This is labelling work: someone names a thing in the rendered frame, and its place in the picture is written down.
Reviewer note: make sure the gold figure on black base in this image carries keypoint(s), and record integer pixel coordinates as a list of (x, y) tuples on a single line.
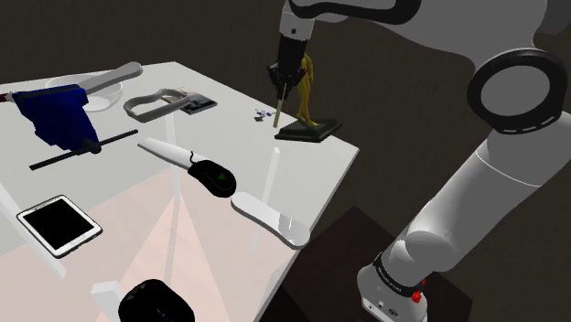
[(308, 129)]

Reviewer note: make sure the tan wooden stick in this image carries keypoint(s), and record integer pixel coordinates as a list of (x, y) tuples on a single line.
[(278, 111)]

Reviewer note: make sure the white bowl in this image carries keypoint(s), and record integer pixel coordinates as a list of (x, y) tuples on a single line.
[(105, 96)]

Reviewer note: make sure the grey loop-shaped frame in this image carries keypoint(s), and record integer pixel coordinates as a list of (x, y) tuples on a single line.
[(149, 113)]

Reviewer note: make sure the dark grey flat box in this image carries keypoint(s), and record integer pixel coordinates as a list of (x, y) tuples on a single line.
[(200, 105)]

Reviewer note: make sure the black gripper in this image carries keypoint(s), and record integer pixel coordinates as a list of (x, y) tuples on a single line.
[(291, 55)]

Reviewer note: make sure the white tablet with black screen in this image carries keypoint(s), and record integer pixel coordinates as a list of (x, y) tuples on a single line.
[(58, 225)]

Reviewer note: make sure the white flat spatula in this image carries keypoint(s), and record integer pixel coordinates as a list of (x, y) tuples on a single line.
[(267, 218)]

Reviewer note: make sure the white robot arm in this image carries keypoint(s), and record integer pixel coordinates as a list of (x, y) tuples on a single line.
[(504, 169)]

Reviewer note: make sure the white knife-shaped tool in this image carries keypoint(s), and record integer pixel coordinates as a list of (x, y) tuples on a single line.
[(165, 152)]

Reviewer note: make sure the black round object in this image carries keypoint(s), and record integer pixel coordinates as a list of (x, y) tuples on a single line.
[(154, 305)]

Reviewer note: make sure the blue tool with black bar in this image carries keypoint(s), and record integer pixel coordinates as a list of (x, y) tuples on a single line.
[(58, 116)]

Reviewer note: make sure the black computer mouse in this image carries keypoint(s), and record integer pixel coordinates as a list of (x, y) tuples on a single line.
[(216, 178)]

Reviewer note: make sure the white table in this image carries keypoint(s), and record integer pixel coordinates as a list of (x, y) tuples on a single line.
[(294, 178)]

